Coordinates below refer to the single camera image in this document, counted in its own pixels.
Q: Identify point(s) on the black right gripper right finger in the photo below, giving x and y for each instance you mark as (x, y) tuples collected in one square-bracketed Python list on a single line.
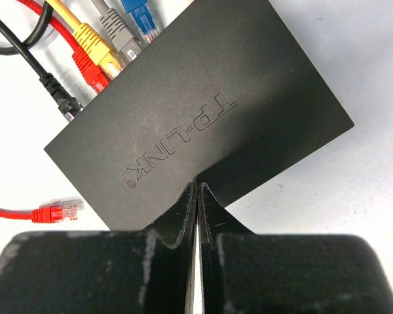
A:
[(244, 272)]

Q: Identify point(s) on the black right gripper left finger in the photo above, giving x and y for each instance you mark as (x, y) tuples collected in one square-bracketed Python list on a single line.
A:
[(144, 271)]

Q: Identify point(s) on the black network switch box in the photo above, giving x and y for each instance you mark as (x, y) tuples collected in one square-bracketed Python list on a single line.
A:
[(224, 95)]

